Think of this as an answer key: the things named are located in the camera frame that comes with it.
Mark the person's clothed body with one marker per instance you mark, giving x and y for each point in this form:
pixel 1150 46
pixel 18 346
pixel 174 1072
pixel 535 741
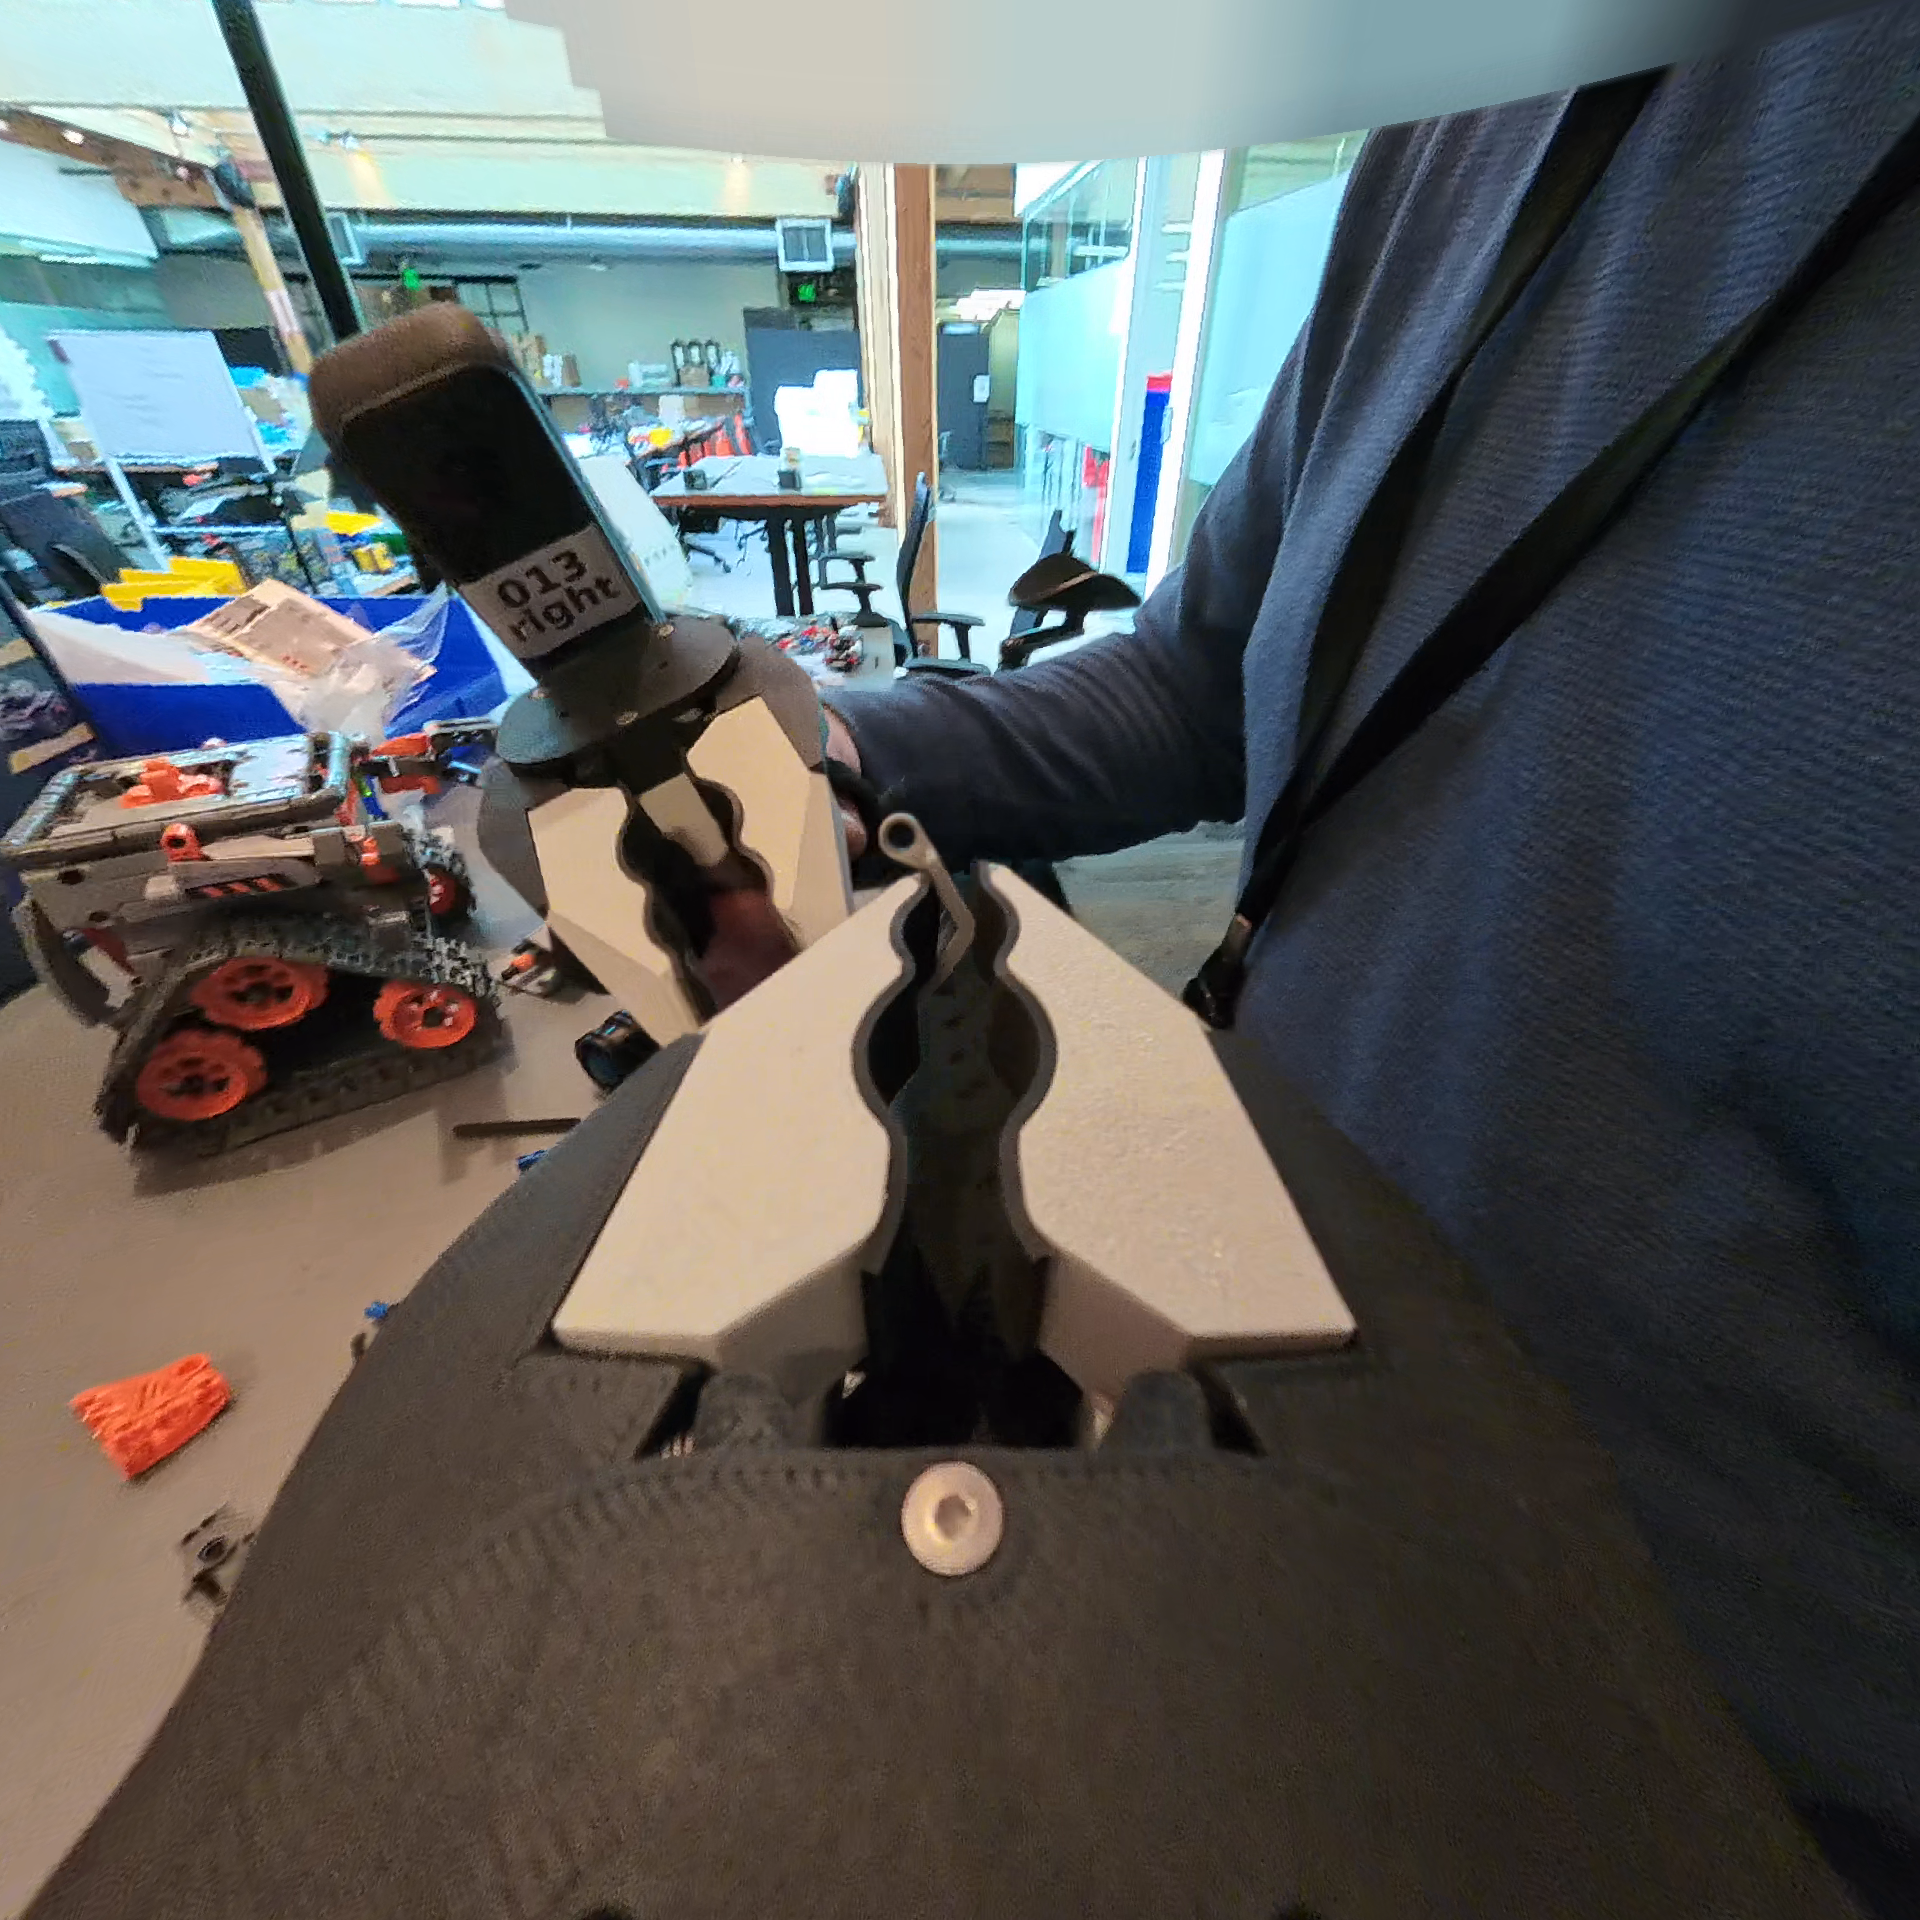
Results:
pixel 1651 750

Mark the grey orange tracked toy robot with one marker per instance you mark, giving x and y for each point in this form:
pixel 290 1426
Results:
pixel 254 901

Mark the black office chair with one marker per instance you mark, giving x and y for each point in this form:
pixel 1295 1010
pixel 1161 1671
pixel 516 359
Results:
pixel 913 571

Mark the whiteboard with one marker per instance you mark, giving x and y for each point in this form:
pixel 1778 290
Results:
pixel 149 389

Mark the blue plastic bin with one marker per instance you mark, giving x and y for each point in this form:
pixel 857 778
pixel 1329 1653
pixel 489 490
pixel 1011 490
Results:
pixel 465 661

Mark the white sticker sheet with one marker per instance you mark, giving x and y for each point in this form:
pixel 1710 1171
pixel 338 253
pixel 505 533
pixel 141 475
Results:
pixel 277 630

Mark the wooden pillar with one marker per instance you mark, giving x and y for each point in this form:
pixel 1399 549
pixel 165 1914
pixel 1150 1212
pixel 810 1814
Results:
pixel 913 376

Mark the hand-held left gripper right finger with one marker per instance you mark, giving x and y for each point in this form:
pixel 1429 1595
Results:
pixel 1186 1202

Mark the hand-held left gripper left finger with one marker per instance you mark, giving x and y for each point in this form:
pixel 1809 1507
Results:
pixel 706 1202

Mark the white curved panel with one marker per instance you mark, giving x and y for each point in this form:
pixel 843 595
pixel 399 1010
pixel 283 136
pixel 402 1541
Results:
pixel 946 901

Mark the black belt pouch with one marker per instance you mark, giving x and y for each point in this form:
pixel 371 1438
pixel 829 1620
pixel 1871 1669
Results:
pixel 1230 967

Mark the person's right forearm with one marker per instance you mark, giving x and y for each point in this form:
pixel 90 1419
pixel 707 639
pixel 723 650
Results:
pixel 1051 734

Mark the yellow storage bins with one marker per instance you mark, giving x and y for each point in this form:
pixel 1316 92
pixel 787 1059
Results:
pixel 173 582

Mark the long black axle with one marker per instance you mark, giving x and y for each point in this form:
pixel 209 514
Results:
pixel 517 1128

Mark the clear plastic bags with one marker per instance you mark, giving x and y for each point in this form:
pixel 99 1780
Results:
pixel 347 691

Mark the grey H-shaped connector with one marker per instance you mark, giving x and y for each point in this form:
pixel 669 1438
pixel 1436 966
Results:
pixel 215 1552

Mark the black chair armrest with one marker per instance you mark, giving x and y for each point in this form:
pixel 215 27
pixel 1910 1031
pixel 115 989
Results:
pixel 1074 587

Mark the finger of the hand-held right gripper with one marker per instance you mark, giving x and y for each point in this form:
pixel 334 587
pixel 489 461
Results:
pixel 594 886
pixel 787 811

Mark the orange wedge brick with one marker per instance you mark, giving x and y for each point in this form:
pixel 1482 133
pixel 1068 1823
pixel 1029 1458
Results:
pixel 149 1411

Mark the person's right hand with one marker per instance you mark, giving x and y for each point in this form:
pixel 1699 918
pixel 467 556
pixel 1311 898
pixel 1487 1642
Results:
pixel 750 944

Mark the black floor lamp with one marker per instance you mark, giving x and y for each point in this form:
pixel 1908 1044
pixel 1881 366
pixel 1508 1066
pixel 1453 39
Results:
pixel 284 165

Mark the grey bracket with orange bush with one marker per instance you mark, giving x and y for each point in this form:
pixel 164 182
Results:
pixel 534 967

